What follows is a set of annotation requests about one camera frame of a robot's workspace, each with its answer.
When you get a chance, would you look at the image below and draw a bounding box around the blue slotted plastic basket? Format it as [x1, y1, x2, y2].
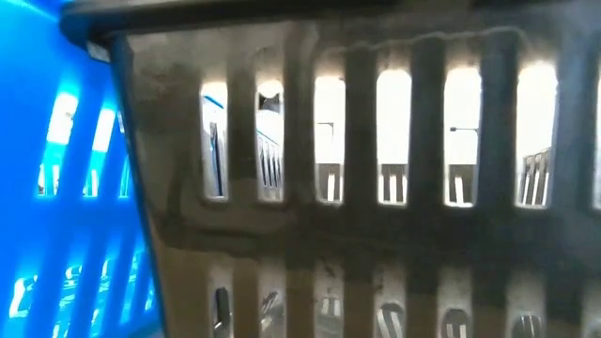
[0, 0, 165, 338]

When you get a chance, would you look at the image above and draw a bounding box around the black slotted plastic basket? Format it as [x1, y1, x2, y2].
[59, 0, 601, 338]

